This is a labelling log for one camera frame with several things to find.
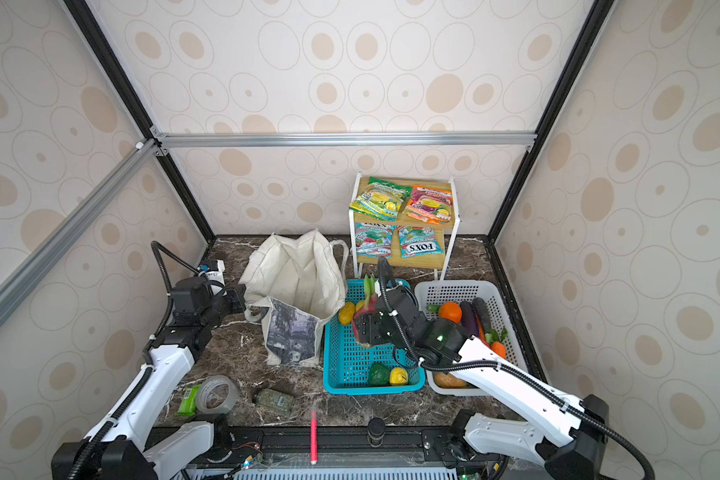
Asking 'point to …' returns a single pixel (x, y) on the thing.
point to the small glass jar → (275, 402)
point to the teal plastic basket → (351, 368)
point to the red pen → (313, 438)
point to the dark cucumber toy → (481, 309)
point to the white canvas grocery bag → (293, 284)
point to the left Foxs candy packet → (374, 239)
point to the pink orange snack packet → (429, 205)
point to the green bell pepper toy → (378, 374)
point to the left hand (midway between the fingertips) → (250, 280)
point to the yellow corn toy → (346, 313)
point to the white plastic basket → (467, 391)
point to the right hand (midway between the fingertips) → (369, 316)
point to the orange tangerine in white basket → (450, 311)
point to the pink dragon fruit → (370, 306)
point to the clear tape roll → (201, 397)
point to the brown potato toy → (444, 380)
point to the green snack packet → (382, 200)
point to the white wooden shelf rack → (402, 222)
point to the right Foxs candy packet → (417, 241)
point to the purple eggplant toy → (470, 318)
